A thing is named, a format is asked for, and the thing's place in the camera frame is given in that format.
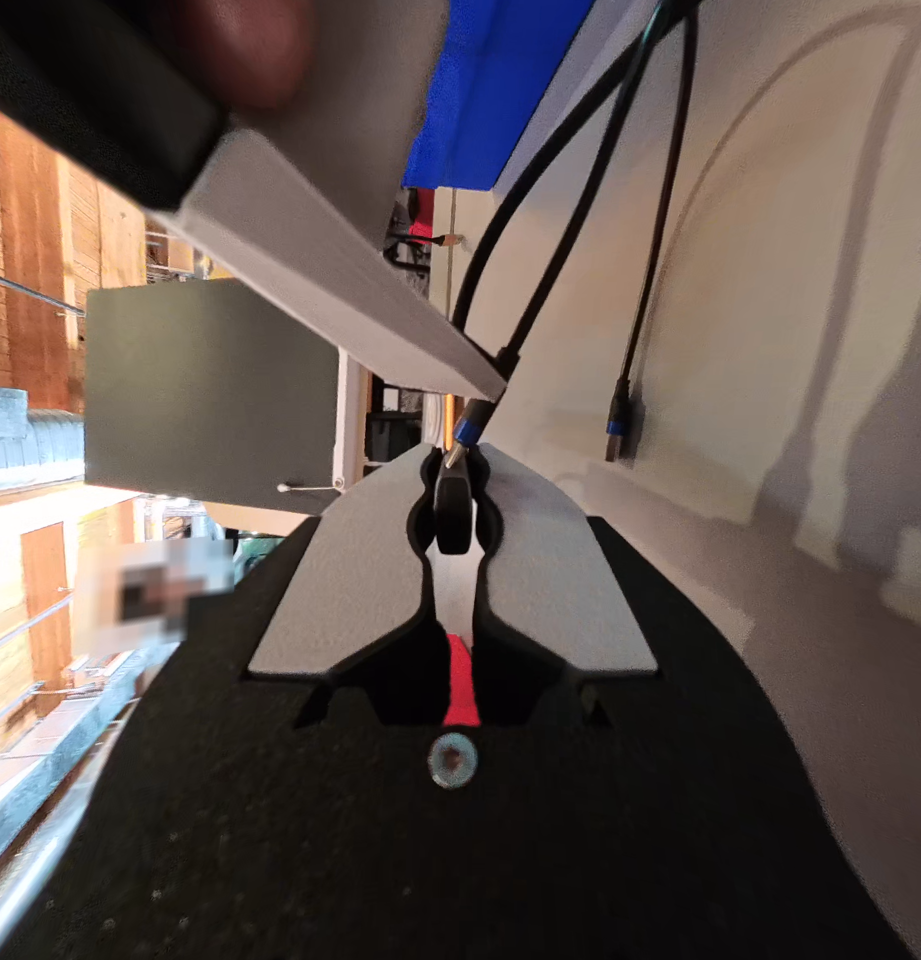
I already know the grey desk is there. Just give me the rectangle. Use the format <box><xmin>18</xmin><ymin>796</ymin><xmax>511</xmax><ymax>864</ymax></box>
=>
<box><xmin>429</xmin><ymin>0</ymin><xmax>921</xmax><ymax>960</ymax></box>

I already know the wood-framed dark panel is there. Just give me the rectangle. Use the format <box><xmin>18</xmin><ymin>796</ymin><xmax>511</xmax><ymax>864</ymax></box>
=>
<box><xmin>84</xmin><ymin>279</ymin><xmax>373</xmax><ymax>537</ymax></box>

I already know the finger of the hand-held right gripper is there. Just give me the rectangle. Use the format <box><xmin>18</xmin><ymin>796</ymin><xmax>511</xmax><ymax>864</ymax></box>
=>
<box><xmin>149</xmin><ymin>0</ymin><xmax>510</xmax><ymax>405</ymax></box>

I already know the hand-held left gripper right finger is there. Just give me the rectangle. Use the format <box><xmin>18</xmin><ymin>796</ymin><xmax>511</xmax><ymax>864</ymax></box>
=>
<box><xmin>471</xmin><ymin>441</ymin><xmax>660</xmax><ymax>726</ymax></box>

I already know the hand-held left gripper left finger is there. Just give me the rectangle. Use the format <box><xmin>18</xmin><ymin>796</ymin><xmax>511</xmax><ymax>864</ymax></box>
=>
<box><xmin>246</xmin><ymin>444</ymin><xmax>448</xmax><ymax>726</ymax></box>

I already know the person's right hand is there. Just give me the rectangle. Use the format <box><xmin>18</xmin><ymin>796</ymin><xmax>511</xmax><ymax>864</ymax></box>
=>
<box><xmin>162</xmin><ymin>0</ymin><xmax>318</xmax><ymax>112</ymax></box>

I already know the blue storage bin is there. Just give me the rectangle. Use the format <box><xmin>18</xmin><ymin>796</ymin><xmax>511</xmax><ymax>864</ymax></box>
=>
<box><xmin>400</xmin><ymin>0</ymin><xmax>598</xmax><ymax>190</ymax></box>

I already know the black cable with blue-ringed plugs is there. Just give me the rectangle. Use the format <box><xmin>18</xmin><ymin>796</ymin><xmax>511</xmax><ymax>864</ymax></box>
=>
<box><xmin>447</xmin><ymin>0</ymin><xmax>702</xmax><ymax>466</ymax></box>

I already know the red storage bin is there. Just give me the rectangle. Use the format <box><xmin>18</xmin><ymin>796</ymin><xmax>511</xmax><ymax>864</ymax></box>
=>
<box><xmin>441</xmin><ymin>632</ymin><xmax>483</xmax><ymax>729</ymax></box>

